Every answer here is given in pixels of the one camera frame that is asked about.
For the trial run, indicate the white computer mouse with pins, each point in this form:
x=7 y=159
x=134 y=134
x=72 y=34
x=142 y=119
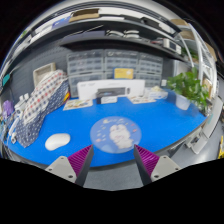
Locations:
x=57 y=141

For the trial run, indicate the printed picture sheet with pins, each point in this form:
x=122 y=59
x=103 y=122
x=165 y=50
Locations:
x=77 y=104
x=141 y=99

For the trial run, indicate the small white device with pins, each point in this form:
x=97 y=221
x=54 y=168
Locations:
x=20 y=105

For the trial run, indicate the small white packet box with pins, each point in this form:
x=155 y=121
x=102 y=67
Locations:
x=158 y=93

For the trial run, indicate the green potted plant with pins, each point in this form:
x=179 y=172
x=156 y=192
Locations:
x=186 y=85

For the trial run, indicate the white wicker basket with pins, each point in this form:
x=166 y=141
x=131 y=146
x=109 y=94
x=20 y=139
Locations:
x=43 y=71

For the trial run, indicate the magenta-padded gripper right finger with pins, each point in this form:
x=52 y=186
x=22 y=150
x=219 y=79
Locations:
x=160 y=168

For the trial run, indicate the long white keyboard box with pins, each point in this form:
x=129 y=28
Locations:
x=86 y=89

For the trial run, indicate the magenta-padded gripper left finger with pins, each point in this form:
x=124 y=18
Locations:
x=66 y=168

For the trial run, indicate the round cartoon-print mouse pad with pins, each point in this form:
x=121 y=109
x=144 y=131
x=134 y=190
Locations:
x=115 y=133

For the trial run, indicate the yellow box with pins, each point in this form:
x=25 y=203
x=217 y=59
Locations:
x=123 y=73

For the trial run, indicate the red and blue checkered cloth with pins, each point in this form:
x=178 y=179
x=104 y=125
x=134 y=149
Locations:
x=43 y=93

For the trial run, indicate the small black box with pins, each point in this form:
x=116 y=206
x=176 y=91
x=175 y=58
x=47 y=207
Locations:
x=105 y=95

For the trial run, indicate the dark wall shelf unit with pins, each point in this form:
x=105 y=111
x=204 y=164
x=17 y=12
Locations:
x=100 y=25

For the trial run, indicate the grey plastic drawer cabinet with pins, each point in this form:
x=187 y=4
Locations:
x=85 y=63
x=121 y=60
x=150 y=66

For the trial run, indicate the navy white-dotted cloth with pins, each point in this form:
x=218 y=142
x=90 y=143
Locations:
x=30 y=130

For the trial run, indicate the purple object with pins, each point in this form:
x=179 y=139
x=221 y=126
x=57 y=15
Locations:
x=7 y=108

